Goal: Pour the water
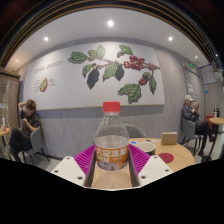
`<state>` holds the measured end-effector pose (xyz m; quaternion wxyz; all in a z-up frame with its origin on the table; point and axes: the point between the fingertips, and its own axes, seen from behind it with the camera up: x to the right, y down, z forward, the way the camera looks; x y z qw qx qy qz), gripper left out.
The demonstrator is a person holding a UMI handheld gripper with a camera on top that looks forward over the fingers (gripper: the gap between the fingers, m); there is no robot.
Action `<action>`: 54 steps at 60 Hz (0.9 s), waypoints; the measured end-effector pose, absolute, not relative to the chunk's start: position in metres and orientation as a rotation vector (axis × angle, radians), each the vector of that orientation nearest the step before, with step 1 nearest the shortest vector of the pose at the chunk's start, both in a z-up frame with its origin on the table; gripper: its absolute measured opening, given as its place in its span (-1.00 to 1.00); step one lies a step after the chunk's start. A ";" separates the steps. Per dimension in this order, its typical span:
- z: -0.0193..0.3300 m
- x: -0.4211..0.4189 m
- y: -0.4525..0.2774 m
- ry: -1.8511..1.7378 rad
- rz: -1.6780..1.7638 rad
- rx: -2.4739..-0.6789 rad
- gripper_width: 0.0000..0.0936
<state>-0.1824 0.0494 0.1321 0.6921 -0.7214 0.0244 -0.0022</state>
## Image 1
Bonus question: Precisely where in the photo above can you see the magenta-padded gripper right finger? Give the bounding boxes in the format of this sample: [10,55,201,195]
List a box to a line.
[128,143,174,188]

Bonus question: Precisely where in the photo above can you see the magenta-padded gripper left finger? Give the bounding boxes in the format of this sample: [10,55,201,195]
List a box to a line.
[50,143,98,188]

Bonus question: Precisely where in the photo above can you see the clear bottle with red cap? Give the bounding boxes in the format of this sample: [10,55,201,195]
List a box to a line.
[92,101,131,190]

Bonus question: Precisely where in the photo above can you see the dark mug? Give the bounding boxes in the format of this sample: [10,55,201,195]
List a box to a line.
[134,141,157,156]

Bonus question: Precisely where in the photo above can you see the small wooden block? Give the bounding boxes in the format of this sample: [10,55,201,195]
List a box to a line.
[160,131,179,146]

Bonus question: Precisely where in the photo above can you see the grey chair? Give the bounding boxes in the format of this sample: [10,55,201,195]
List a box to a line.
[23,125,51,164]
[123,123,147,139]
[180,117,203,156]

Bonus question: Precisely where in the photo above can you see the person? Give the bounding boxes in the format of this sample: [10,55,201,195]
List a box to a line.
[8,98,42,163]
[181,94,214,158]

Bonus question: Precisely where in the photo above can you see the small round wooden table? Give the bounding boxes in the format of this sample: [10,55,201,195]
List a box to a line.
[209,116,224,161]
[0,126,12,158]

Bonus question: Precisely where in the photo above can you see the wooden cabinet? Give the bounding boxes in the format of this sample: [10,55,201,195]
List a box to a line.
[0,73,21,158]

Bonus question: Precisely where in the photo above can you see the white notice board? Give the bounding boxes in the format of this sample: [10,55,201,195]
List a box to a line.
[199,63,218,85]

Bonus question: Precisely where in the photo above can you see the round ceiling lights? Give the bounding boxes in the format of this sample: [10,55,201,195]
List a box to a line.
[14,19,174,64]

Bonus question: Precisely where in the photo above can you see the coffee plant wall mural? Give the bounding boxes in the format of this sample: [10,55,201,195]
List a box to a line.
[22,41,166,111]

